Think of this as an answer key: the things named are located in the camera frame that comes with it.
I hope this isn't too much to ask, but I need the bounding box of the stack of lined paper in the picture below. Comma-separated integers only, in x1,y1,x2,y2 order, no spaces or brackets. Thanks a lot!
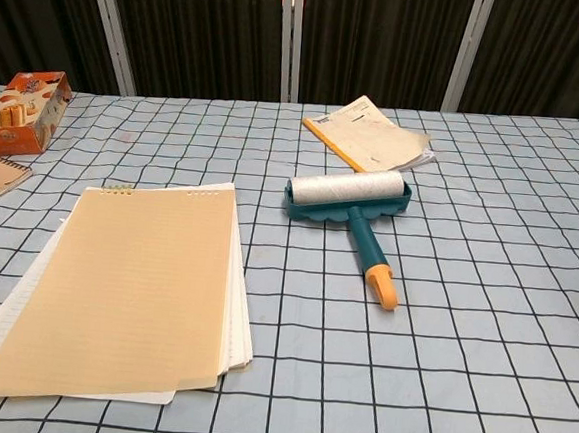
0,164,268,420

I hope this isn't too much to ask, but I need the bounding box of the teal lint roller orange tip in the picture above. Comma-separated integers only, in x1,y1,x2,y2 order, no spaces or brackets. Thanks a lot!
276,162,415,315

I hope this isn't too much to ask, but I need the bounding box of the worn yellow-spine booklet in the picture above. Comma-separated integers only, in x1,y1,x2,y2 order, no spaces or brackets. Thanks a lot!
298,90,442,180

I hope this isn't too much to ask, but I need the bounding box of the blue checked tablecloth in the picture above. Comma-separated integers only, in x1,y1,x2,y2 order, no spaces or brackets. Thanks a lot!
0,72,579,433

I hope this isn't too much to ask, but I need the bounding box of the orange snack box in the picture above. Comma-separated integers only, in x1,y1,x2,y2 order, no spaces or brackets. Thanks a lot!
0,65,75,159

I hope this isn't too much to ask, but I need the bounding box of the white partition post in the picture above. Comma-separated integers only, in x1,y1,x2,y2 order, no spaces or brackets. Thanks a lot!
440,0,490,115
274,0,307,103
77,0,145,98

